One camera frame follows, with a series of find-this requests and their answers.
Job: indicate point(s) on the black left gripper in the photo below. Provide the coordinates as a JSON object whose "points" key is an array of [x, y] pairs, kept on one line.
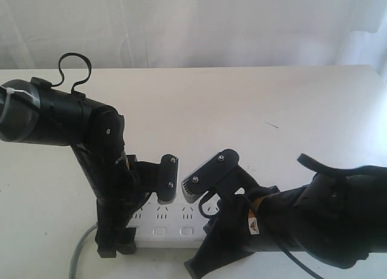
{"points": [[119, 193]]}

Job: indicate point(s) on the white zip tie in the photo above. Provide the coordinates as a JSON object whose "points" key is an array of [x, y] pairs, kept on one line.
{"points": [[16, 112]]}

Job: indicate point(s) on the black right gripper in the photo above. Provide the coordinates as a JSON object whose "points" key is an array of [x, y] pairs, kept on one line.
{"points": [[232, 234]]}

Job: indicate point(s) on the white five-outlet power strip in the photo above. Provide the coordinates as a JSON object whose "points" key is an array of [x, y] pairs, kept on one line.
{"points": [[176, 226]]}

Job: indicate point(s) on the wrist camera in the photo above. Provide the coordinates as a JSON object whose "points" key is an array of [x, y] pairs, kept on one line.
{"points": [[160, 179], [221, 175]]}

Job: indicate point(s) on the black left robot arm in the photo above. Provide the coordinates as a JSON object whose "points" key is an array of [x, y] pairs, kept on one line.
{"points": [[65, 119]]}

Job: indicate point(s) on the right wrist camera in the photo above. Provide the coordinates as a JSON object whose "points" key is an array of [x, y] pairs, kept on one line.
{"points": [[221, 175]]}

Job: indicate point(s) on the white backdrop curtain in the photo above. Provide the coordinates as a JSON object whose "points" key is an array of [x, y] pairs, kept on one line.
{"points": [[194, 33]]}

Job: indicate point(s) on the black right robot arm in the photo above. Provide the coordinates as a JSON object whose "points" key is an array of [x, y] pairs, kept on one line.
{"points": [[338, 218]]}

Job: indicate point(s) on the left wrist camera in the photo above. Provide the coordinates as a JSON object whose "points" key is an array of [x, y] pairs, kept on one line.
{"points": [[160, 179]]}

